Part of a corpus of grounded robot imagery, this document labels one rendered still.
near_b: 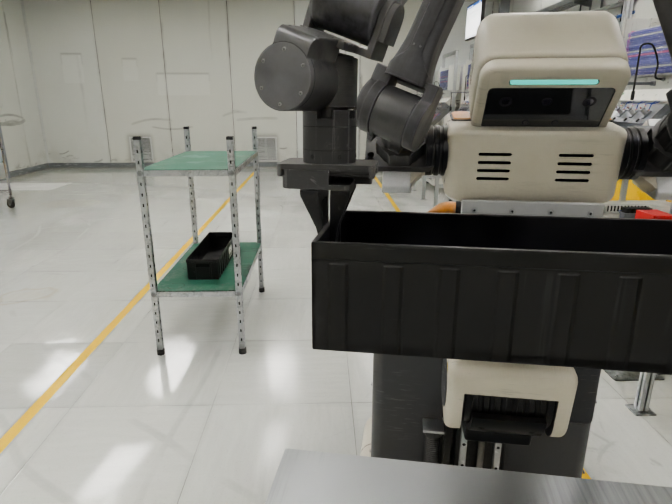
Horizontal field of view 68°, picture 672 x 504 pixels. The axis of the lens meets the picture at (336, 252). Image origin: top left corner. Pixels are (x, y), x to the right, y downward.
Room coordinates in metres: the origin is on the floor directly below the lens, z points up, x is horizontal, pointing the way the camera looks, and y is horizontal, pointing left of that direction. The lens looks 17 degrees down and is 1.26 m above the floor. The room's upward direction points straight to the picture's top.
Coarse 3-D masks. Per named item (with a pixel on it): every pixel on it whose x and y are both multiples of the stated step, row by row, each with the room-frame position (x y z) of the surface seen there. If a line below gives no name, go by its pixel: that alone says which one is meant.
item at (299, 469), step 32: (288, 480) 0.52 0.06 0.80; (320, 480) 0.52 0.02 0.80; (352, 480) 0.52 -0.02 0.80; (384, 480) 0.52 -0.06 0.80; (416, 480) 0.52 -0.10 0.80; (448, 480) 0.52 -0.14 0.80; (480, 480) 0.52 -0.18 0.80; (512, 480) 0.52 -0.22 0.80; (544, 480) 0.52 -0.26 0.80; (576, 480) 0.52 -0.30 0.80
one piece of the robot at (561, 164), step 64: (448, 128) 0.86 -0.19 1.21; (512, 128) 0.82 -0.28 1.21; (576, 128) 0.81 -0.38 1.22; (640, 128) 0.83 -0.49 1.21; (448, 192) 0.85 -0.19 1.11; (512, 192) 0.82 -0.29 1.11; (576, 192) 0.81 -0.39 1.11; (448, 384) 0.81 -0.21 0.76; (512, 384) 0.78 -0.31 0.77; (576, 384) 0.77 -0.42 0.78
